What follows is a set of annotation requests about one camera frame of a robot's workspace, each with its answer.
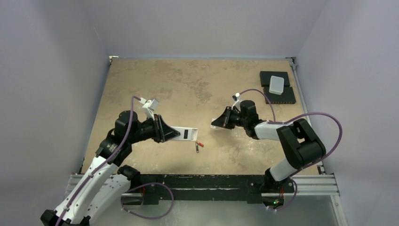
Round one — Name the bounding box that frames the black tray front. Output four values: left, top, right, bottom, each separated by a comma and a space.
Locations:
263, 87, 296, 104

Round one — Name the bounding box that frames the white remote control red face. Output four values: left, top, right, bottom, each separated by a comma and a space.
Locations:
172, 126, 199, 141

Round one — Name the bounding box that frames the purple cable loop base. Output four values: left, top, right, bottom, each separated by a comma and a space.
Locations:
120, 182, 175, 220
263, 180, 298, 213

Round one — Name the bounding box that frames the aluminium frame rail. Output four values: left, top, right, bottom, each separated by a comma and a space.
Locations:
82, 58, 339, 226

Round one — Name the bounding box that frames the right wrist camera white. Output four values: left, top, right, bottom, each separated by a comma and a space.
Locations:
231, 93, 242, 108

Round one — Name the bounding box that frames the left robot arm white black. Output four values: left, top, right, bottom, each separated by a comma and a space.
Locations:
40, 110, 196, 226

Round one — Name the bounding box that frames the black tray rear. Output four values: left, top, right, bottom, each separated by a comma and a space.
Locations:
259, 71, 290, 88

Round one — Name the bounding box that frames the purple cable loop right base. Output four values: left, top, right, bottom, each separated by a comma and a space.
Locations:
263, 180, 298, 213

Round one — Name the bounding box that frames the white plastic box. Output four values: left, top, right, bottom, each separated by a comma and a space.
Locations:
269, 76, 285, 95

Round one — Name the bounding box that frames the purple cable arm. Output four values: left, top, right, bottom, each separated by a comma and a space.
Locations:
237, 89, 343, 170
54, 96, 145, 226

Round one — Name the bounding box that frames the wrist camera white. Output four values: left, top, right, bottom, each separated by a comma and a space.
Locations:
231, 93, 242, 108
140, 98, 159, 120

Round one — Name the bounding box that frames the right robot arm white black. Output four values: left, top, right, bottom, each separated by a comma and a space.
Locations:
211, 100, 326, 192

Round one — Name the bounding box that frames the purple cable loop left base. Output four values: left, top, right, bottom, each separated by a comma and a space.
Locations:
120, 182, 175, 220

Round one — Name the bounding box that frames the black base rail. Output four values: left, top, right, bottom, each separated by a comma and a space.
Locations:
130, 174, 294, 204

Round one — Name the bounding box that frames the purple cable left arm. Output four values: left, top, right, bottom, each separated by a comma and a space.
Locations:
54, 96, 145, 226

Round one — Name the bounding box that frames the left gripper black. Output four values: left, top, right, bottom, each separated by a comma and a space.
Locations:
128, 113, 179, 144

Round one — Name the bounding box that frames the black tray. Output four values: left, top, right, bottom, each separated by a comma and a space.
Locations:
263, 87, 296, 104
259, 71, 290, 88

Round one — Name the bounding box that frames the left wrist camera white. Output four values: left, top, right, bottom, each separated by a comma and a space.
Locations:
140, 98, 159, 120

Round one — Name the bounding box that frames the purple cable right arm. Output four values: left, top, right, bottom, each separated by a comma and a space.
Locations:
237, 89, 343, 170

